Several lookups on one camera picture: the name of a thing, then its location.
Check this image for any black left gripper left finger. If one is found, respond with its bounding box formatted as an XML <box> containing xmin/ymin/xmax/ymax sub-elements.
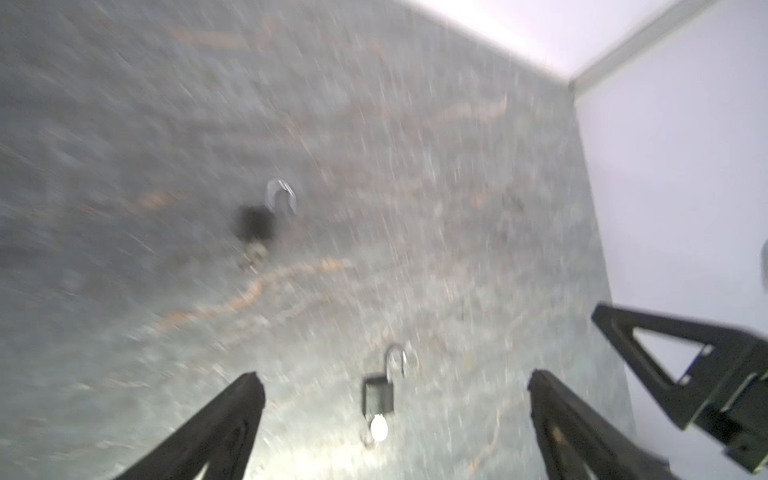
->
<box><xmin>118</xmin><ymin>372</ymin><xmax>266</xmax><ymax>479</ymax></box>

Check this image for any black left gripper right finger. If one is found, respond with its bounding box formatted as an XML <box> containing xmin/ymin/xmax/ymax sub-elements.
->
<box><xmin>528</xmin><ymin>369</ymin><xmax>676</xmax><ymax>480</ymax></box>

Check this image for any black padlock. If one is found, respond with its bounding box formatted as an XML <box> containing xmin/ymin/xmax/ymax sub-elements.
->
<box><xmin>362</xmin><ymin>344</ymin><xmax>408</xmax><ymax>419</ymax></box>
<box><xmin>234</xmin><ymin>178</ymin><xmax>298</xmax><ymax>242</ymax></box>

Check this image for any aluminium frame post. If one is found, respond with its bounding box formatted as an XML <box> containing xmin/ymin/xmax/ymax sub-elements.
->
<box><xmin>569</xmin><ymin>0</ymin><xmax>718</xmax><ymax>98</ymax></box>

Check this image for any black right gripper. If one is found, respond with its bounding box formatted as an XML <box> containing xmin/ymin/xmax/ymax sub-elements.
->
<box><xmin>591</xmin><ymin>303</ymin><xmax>767</xmax><ymax>474</ymax></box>

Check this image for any silver key with ring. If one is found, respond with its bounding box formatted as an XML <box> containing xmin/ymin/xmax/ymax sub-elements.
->
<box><xmin>240</xmin><ymin>239</ymin><xmax>269</xmax><ymax>271</ymax></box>

